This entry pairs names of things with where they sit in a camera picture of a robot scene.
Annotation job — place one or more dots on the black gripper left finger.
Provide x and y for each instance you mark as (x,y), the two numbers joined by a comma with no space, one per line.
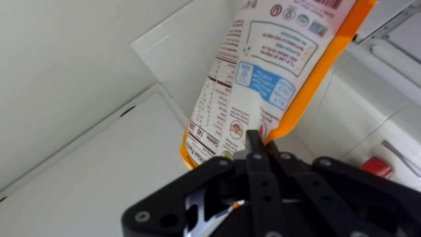
(210,192)

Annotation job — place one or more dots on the red object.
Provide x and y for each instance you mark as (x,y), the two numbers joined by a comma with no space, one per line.
(376,167)

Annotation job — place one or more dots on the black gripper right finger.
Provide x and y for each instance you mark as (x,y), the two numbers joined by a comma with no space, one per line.
(342,197)

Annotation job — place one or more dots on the white drawer cabinet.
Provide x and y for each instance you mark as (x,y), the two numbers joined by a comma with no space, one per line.
(363,100)

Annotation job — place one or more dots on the orange white snack pouch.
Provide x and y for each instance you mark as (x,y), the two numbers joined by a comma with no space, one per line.
(263,66)

